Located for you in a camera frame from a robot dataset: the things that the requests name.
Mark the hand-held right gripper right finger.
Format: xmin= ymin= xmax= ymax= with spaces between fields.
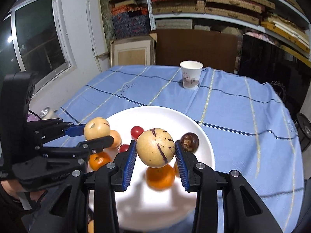
xmin=174 ymin=139 xmax=283 ymax=233

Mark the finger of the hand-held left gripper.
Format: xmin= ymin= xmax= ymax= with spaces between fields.
xmin=26 ymin=118 xmax=86 ymax=149
xmin=41 ymin=136 xmax=114 ymax=160

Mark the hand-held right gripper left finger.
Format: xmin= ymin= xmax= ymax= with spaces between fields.
xmin=29 ymin=139 xmax=138 ymax=233

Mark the pale orange peach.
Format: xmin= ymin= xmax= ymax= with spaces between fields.
xmin=108 ymin=129 xmax=122 ymax=150

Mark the large orange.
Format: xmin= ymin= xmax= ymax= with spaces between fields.
xmin=145 ymin=164 xmax=176 ymax=191

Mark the small brown fruit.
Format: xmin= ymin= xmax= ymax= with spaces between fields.
xmin=180 ymin=132 xmax=200 ymax=153

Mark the white plate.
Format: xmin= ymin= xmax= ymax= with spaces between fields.
xmin=87 ymin=106 xmax=215 ymax=231

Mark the white drink can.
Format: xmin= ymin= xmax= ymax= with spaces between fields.
xmin=40 ymin=107 xmax=59 ymax=120

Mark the blue checked tablecloth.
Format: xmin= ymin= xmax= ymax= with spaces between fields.
xmin=30 ymin=64 xmax=305 ymax=233

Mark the white framed window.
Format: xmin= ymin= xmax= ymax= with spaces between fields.
xmin=0 ymin=0 xmax=78 ymax=102

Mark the white paper cup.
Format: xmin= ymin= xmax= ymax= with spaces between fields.
xmin=180 ymin=61 xmax=204 ymax=90

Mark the white leaning strip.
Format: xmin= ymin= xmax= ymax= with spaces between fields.
xmin=86 ymin=0 xmax=102 ymax=73

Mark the green patterned board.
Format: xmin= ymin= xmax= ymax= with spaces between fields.
xmin=99 ymin=0 xmax=116 ymax=54

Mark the brown cardboard panel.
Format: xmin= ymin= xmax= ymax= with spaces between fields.
xmin=155 ymin=29 xmax=243 ymax=73

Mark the pile of patterned storage boxes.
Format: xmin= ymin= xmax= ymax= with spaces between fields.
xmin=103 ymin=0 xmax=151 ymax=39

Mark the black round stand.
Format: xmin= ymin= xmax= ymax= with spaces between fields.
xmin=295 ymin=112 xmax=311 ymax=151

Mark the white metal shelf rack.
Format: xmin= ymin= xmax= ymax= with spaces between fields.
xmin=144 ymin=0 xmax=311 ymax=61

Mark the black wire grille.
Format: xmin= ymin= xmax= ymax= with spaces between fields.
xmin=268 ymin=80 xmax=287 ymax=105

